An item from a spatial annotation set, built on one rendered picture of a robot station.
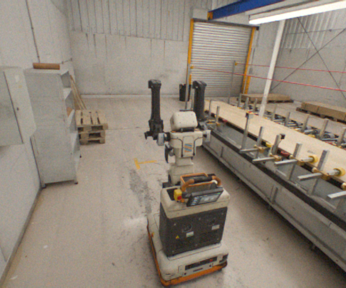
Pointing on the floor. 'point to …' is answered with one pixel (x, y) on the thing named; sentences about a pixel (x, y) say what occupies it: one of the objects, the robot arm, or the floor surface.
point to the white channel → (276, 38)
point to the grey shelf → (53, 124)
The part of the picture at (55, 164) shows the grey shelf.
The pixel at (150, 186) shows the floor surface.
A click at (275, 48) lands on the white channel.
